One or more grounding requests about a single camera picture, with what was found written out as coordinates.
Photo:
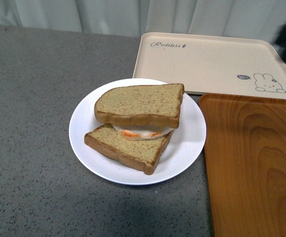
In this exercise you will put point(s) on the brown wooden tray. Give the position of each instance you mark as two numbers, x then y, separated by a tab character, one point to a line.
245	153

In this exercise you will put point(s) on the fried egg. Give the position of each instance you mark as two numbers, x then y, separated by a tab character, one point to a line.
142	132

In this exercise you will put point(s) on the beige rabbit tray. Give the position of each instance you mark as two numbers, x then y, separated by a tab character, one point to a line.
209	64

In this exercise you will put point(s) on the bread slice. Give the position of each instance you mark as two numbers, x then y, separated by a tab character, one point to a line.
137	105
142	155

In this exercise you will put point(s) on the white round plate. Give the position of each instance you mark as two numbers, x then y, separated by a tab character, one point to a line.
183	149

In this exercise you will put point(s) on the grey curtain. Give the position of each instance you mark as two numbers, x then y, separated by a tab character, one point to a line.
250	19

